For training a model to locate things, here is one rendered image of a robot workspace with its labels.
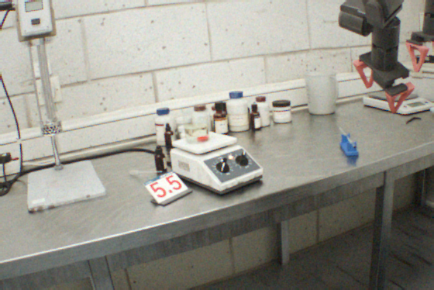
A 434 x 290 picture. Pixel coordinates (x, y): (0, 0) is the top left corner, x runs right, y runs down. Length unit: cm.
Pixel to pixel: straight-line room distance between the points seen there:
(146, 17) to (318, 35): 73
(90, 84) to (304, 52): 86
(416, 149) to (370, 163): 19
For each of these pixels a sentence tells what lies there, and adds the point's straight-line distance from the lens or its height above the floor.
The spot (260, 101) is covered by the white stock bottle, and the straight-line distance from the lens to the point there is 146.
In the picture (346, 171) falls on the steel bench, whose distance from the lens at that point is 104.
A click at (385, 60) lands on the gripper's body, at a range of 86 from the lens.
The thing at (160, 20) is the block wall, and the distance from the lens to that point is 148.
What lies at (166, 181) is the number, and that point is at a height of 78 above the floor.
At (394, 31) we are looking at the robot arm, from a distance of 83.
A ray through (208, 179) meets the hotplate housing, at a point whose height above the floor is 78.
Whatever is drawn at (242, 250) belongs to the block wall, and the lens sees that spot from 182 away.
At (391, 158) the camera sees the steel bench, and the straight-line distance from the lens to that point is 115.
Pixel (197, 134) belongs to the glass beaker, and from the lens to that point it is 100.
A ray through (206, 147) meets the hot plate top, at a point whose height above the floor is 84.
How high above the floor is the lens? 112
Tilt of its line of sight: 16 degrees down
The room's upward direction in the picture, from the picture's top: 6 degrees counter-clockwise
